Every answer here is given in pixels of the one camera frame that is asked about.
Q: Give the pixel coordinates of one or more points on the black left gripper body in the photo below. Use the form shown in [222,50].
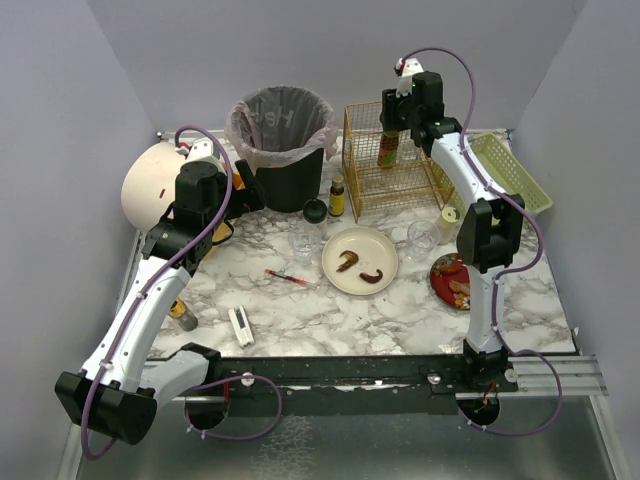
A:
[245,187]

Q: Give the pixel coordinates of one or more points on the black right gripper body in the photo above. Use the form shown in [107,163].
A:
[391,118]

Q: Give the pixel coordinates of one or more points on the green sauce bottle yellow cap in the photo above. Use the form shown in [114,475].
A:
[388,147]

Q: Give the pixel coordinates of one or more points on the small yellow label bottle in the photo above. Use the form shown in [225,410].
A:
[337,199]

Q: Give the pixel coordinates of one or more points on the amber spice jar grey lid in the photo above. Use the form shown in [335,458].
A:
[183,316]

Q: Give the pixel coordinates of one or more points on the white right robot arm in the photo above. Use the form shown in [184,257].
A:
[490,234]

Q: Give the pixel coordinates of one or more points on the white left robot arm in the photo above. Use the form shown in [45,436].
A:
[113,393]

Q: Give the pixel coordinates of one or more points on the orange yellow drawer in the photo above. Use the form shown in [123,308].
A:
[222,235]

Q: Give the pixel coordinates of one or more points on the black trash bin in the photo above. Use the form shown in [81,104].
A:
[288,188]

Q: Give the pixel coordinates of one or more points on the cream cylindrical drawer box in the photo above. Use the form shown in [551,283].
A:
[149,185]

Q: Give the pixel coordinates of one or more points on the pink plastic bin liner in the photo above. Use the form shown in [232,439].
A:
[277,126]

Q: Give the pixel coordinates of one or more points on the black lid glass jar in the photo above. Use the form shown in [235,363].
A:
[315,212]

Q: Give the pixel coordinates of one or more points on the clear drinking glass left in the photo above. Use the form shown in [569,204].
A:
[305,243]

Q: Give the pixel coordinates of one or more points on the clear drinking glass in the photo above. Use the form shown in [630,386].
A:
[305,243]
[422,237]

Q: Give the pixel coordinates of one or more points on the pale green perforated basket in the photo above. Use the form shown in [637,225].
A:
[493,152]

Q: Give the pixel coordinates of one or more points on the red pen tube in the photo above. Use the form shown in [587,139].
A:
[292,279]

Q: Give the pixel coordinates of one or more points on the cream cylindrical shaker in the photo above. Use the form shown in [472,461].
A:
[447,224]

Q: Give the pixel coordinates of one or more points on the clear drinking glass right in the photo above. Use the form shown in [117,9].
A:
[422,237]

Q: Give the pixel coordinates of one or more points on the brown shrimp piece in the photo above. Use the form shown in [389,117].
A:
[350,259]

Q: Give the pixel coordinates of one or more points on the cream round plate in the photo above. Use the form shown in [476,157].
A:
[375,251]

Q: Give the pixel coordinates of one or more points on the white rectangular device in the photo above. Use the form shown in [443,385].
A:
[241,326]

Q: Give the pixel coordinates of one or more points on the dark red sausage piece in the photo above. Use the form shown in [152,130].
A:
[372,278]

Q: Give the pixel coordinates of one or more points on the red floral small plate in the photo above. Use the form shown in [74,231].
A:
[439,284]

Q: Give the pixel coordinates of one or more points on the meat scraps on red plate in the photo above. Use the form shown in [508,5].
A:
[448,272]

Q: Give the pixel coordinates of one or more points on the gold wire rack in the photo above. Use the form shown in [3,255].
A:
[408,184]

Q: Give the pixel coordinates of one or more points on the black mounting rail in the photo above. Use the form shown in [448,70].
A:
[344,385]

